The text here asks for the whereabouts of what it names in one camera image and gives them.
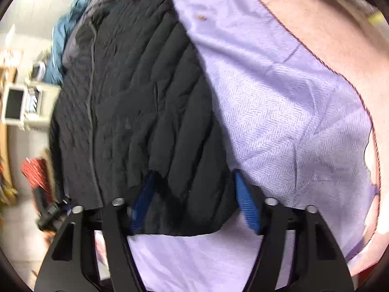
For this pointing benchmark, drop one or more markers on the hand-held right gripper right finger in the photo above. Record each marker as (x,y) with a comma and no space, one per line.
(246,203)

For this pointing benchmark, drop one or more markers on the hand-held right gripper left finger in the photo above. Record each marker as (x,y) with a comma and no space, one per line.
(140,206)

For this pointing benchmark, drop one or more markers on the black quilted jacket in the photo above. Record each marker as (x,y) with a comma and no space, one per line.
(136,97)

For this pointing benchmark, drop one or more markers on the red cloth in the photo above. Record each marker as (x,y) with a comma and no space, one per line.
(35,170)

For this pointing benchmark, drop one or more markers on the wooden shelf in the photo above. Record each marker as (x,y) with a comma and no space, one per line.
(4,146)

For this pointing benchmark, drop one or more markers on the white appliance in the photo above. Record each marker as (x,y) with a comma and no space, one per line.
(13,103)

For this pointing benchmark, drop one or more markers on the blue garment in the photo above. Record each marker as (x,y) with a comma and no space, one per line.
(60,42)

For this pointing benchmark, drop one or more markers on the light bed sheet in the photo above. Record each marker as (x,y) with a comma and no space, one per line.
(328,30)

